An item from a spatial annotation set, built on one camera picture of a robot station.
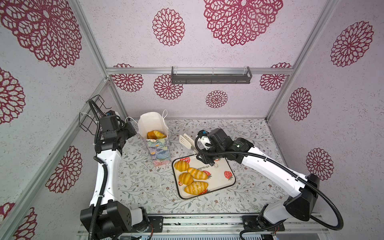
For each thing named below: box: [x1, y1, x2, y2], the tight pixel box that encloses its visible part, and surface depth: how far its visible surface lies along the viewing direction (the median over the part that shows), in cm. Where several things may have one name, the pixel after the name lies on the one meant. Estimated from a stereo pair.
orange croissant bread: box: [147, 130, 167, 140], surface depth 98 cm
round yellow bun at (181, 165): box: [174, 160, 190, 172], surface depth 92 cm
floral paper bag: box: [137, 109, 171, 167], surface depth 88 cm
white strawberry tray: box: [171, 154, 236, 199], surface depth 91 cm
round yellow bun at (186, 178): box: [178, 172, 194, 186], surface depth 87 cm
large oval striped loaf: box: [184, 181, 209, 195], surface depth 83 cm
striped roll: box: [187, 167, 209, 180], surface depth 89 cm
